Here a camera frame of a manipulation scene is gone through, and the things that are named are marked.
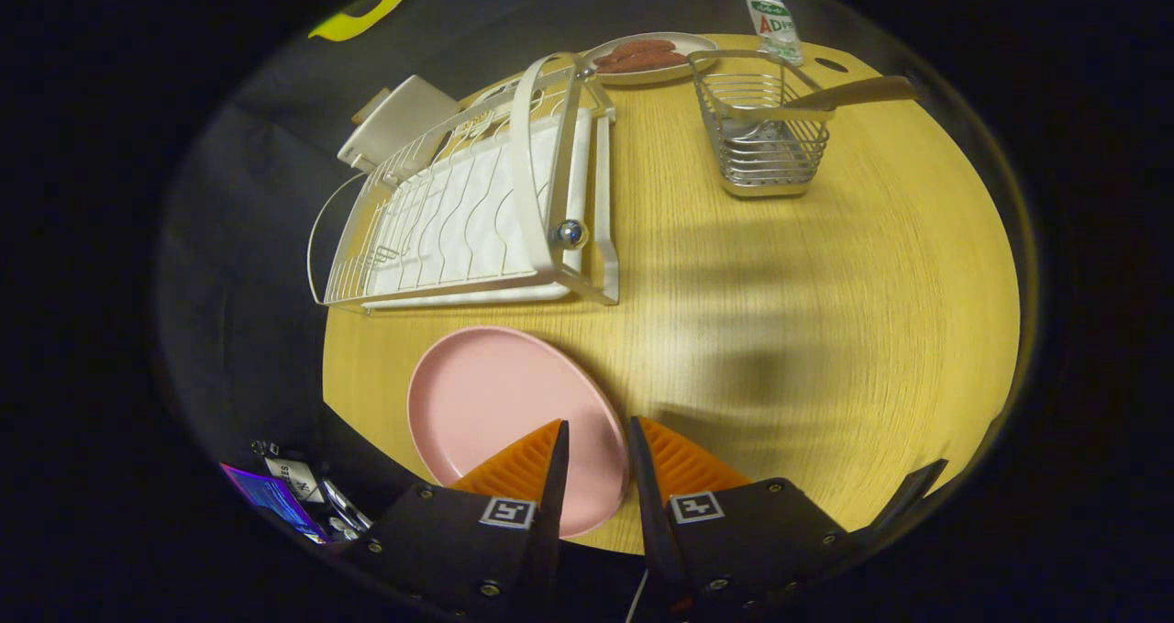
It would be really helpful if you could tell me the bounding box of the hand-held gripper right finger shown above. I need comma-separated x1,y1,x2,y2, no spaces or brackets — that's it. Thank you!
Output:
627,416,860,623

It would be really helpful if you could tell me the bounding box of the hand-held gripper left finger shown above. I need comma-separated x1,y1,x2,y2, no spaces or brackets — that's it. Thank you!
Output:
341,418,571,623

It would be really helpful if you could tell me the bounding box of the pink plate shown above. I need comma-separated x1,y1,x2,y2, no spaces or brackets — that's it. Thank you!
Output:
406,327,631,539

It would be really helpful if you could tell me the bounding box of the white wire dish rack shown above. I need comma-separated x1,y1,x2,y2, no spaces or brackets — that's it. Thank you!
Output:
307,51,620,314

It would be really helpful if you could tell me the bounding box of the metal wire basket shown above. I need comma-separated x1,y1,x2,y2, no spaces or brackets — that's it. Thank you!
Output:
688,50,836,199

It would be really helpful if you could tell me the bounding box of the wooden handled spoon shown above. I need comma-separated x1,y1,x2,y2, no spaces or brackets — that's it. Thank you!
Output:
725,75,918,139

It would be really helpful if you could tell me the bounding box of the beige plate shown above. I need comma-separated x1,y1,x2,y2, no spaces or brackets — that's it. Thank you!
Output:
582,32,719,86

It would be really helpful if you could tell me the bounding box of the white labelled cup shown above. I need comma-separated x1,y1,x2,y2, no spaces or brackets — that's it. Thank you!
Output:
266,458,322,505

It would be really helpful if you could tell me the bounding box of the computer monitor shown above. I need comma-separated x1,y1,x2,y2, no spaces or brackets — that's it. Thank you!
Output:
220,462,331,544

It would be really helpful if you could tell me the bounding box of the white toaster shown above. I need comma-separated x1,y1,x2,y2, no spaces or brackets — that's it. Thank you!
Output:
337,74,460,174

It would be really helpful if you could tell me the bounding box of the bread slice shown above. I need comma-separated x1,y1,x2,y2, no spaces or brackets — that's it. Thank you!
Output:
353,88,392,127

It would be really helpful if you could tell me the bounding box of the white green drink bottle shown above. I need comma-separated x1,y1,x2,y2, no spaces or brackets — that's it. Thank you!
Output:
743,0,803,66

